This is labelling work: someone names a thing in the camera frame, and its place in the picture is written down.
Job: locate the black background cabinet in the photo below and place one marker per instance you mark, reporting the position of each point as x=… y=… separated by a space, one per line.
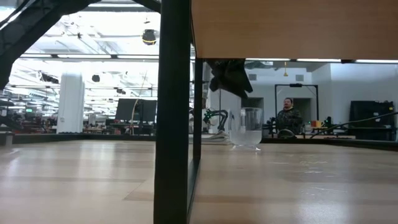
x=371 y=118

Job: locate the person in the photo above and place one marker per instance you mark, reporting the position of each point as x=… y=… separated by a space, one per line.
x=289 y=119

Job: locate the black background gantry frame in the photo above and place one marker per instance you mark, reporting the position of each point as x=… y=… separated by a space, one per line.
x=295 y=85

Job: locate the black background monitor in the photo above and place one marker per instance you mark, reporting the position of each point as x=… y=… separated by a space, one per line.
x=127 y=109
x=150 y=110

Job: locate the small black ceiling device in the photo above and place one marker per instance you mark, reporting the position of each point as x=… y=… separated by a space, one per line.
x=95 y=78

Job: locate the grey folded cloth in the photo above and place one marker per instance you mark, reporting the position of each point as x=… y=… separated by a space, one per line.
x=214 y=138

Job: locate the wooden shelf with black leg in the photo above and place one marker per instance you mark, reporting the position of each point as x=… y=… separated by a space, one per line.
x=280 y=28

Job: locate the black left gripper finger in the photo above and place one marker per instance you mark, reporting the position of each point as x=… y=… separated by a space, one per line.
x=242 y=87
x=219 y=86

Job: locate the yellow hanging fixture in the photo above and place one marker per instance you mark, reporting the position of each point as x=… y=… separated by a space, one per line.
x=285 y=70

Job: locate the grey metal block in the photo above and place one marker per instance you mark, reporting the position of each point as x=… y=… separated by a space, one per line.
x=7 y=138

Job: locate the wall air vent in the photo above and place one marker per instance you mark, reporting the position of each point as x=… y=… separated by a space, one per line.
x=252 y=77
x=299 y=77

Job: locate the orange background mug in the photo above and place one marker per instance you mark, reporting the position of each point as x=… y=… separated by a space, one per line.
x=317 y=124

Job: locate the white building column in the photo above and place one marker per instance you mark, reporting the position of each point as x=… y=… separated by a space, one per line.
x=71 y=102

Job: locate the clear glass cup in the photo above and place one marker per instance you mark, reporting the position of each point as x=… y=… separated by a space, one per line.
x=245 y=137

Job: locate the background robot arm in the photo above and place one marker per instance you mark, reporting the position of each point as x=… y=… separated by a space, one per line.
x=222 y=116

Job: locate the black chair back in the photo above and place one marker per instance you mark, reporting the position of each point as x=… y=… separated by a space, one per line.
x=286 y=133

